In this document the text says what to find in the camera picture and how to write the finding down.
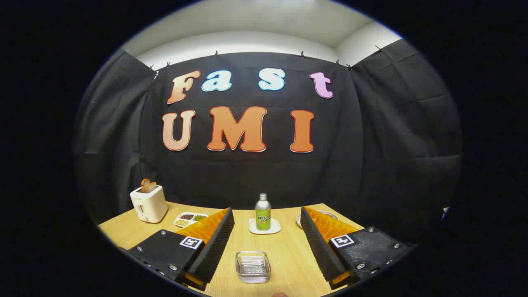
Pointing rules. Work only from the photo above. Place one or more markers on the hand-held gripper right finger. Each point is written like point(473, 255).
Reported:
point(319, 251)

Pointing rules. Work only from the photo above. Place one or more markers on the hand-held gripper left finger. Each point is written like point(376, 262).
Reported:
point(214, 247)

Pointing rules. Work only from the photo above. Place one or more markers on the green beans pile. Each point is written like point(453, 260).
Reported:
point(199, 217)

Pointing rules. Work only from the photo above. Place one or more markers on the white divided dish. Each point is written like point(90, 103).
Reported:
point(190, 221)

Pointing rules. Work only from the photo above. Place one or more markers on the white oval food plate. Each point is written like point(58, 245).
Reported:
point(331, 214)

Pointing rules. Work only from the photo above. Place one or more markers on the yellow soybeans pile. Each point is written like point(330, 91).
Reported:
point(181, 222)

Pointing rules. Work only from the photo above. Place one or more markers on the dark red beans pile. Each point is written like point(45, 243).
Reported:
point(187, 216)

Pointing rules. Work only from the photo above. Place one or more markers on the white square coaster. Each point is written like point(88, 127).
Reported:
point(275, 228)

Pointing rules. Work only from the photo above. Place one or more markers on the green soda bottle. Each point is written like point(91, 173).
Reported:
point(263, 214)

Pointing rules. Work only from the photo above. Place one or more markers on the white toaster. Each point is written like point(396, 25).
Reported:
point(150, 204)

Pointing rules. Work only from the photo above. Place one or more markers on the black backdrop cloth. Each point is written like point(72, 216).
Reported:
point(247, 173)

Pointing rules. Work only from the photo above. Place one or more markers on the brown toast slice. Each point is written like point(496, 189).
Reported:
point(144, 185)
point(152, 187)

